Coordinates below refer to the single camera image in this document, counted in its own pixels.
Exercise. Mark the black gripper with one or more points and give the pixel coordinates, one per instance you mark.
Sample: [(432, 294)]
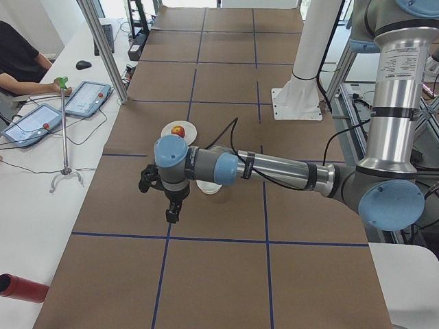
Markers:
[(175, 197)]

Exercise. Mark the red yellow apple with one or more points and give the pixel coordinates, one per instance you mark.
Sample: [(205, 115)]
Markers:
[(178, 130)]

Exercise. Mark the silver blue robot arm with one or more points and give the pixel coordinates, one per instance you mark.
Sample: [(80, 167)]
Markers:
[(381, 187)]

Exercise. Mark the white small bowl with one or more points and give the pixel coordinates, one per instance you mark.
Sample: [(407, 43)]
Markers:
[(208, 188)]

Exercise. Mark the white round plate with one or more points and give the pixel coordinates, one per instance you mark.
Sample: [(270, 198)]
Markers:
[(190, 130)]

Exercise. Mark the person hand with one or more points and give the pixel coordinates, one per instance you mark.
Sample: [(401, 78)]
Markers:
[(55, 88)]

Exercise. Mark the far blue teach pendant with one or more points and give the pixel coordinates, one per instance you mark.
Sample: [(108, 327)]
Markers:
[(87, 99)]

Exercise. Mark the blue teach pendant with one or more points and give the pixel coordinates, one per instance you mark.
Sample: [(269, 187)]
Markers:
[(33, 126), (87, 99)]

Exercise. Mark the near blue teach pendant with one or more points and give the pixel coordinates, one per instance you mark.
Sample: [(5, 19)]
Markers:
[(33, 126)]

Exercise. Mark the black computer mouse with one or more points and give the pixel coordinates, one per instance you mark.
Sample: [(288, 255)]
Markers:
[(83, 64)]

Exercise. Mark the red cylinder bottle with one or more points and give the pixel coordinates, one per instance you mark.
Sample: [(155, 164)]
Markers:
[(22, 289)]

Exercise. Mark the black keyboard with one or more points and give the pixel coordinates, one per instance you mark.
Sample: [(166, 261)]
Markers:
[(108, 33)]

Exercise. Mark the person in black shirt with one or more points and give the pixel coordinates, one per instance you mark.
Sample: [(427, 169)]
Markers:
[(22, 65)]

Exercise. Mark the green handled reacher grabber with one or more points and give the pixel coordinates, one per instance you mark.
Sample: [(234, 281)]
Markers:
[(66, 170)]

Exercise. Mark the aluminium frame post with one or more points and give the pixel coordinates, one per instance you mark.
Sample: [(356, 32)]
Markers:
[(92, 19)]

